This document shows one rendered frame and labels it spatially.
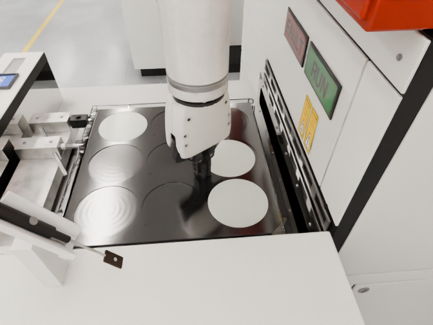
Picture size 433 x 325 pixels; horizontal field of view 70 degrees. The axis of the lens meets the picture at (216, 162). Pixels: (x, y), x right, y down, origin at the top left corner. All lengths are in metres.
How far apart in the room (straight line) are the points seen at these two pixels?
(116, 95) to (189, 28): 0.60
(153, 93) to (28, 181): 0.42
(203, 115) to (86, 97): 0.57
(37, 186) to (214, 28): 0.44
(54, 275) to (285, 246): 0.27
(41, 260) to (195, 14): 0.30
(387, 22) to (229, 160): 0.39
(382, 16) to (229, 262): 0.29
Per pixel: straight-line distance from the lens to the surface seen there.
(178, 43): 0.38
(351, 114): 0.37
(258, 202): 0.53
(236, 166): 0.58
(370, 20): 0.26
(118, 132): 0.68
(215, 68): 0.40
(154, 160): 0.60
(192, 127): 0.45
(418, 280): 0.69
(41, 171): 0.68
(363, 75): 0.36
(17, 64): 0.89
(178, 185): 0.55
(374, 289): 0.67
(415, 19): 0.27
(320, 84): 0.44
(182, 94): 0.42
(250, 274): 0.39
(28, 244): 0.36
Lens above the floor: 1.32
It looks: 46 degrees down
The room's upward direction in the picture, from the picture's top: straight up
